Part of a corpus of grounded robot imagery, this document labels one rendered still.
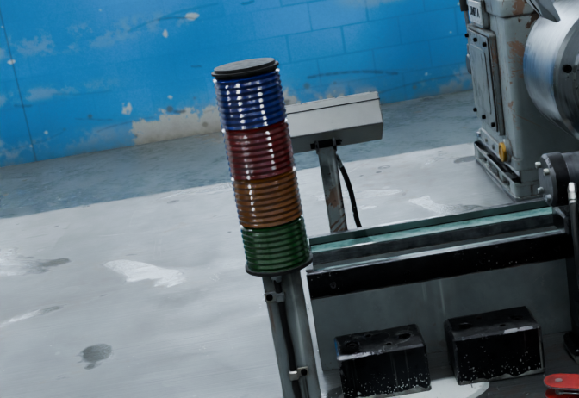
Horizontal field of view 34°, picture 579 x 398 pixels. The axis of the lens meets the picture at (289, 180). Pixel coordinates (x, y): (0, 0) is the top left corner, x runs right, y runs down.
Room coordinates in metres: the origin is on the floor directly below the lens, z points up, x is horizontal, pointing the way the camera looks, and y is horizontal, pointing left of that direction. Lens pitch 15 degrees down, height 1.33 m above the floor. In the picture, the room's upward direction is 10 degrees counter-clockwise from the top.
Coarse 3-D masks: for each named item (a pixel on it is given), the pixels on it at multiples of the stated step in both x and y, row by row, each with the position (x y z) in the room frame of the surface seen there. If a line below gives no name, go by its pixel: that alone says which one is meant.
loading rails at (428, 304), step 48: (336, 240) 1.19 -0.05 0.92; (384, 240) 1.15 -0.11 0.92; (432, 240) 1.15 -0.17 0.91; (480, 240) 1.15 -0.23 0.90; (528, 240) 1.05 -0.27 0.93; (336, 288) 1.05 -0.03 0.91; (384, 288) 1.05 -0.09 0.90; (432, 288) 1.05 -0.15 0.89; (480, 288) 1.05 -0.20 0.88; (528, 288) 1.05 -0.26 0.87; (336, 336) 1.05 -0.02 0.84; (432, 336) 1.05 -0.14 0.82
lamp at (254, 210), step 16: (288, 176) 0.81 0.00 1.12; (240, 192) 0.81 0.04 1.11; (256, 192) 0.80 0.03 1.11; (272, 192) 0.80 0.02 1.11; (288, 192) 0.80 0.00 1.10; (240, 208) 0.81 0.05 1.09; (256, 208) 0.80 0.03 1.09; (272, 208) 0.80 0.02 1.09; (288, 208) 0.80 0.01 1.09; (240, 224) 0.81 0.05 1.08; (256, 224) 0.80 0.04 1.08; (272, 224) 0.80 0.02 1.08
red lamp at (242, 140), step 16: (272, 128) 0.80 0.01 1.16; (288, 128) 0.82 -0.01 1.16; (240, 144) 0.80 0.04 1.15; (256, 144) 0.80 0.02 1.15; (272, 144) 0.80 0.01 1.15; (288, 144) 0.81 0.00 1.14; (240, 160) 0.80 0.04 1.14; (256, 160) 0.80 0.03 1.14; (272, 160) 0.80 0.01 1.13; (288, 160) 0.81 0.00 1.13; (240, 176) 0.80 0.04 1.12; (256, 176) 0.80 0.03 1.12; (272, 176) 0.80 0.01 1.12
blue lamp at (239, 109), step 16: (224, 80) 0.80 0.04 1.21; (240, 80) 0.80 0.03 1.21; (256, 80) 0.80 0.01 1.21; (272, 80) 0.81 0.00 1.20; (224, 96) 0.81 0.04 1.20; (240, 96) 0.80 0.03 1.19; (256, 96) 0.80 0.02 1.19; (272, 96) 0.80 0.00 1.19; (224, 112) 0.81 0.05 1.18; (240, 112) 0.80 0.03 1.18; (256, 112) 0.80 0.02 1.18; (272, 112) 0.80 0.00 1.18; (224, 128) 0.81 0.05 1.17; (240, 128) 0.80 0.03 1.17; (256, 128) 0.80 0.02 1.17
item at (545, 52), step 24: (576, 0) 1.41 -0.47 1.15; (552, 24) 1.41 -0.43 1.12; (576, 24) 1.33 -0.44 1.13; (528, 48) 1.48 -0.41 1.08; (552, 48) 1.36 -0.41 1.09; (576, 48) 1.33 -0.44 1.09; (528, 72) 1.47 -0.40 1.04; (552, 72) 1.34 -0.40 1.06; (576, 72) 1.33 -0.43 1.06; (552, 96) 1.35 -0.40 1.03; (576, 96) 1.33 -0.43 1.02; (552, 120) 1.42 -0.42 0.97; (576, 120) 1.33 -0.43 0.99
